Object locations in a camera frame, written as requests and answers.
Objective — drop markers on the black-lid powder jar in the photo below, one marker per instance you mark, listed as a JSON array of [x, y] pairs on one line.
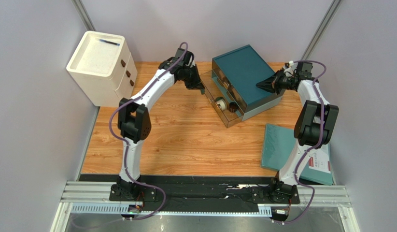
[[222, 105]]

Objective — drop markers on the dark brown small jar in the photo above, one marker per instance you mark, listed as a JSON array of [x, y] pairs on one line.
[[232, 107]]

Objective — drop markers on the aluminium mounting rail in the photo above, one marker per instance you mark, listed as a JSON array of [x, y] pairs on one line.
[[198, 199]]

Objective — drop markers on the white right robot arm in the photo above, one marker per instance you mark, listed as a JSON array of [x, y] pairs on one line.
[[313, 128]]

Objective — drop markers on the white paper label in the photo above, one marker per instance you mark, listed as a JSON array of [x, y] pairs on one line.
[[319, 161]]

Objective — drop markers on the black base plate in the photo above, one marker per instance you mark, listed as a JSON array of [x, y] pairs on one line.
[[246, 193]]

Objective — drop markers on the teal flat box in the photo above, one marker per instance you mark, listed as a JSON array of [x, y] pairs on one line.
[[278, 145]]

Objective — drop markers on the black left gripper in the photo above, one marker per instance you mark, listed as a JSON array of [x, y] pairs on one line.
[[196, 83]]

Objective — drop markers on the white three-drawer cabinet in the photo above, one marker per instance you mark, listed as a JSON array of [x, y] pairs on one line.
[[105, 73]]

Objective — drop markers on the transparent drawer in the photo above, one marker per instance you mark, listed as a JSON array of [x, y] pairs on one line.
[[213, 89]]

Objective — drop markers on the teal drawer organizer box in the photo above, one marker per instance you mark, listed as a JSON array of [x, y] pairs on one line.
[[240, 70]]

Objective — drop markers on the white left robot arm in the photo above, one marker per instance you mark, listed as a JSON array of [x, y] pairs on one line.
[[134, 120]]

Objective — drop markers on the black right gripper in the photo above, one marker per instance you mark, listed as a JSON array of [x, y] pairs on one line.
[[275, 82]]

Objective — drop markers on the black pen on cabinet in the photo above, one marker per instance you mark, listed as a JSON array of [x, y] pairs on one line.
[[109, 42]]

